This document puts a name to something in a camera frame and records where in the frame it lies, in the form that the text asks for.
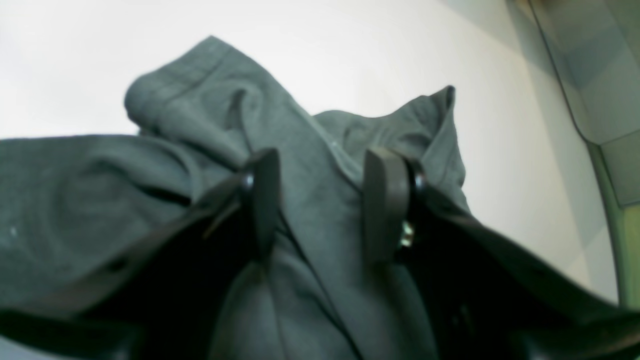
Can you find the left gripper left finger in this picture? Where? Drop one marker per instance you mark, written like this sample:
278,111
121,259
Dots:
161,297

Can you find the dark grey t-shirt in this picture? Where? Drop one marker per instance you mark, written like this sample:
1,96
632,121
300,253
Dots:
70,204

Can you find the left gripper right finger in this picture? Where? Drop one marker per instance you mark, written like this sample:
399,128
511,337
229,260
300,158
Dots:
486,296

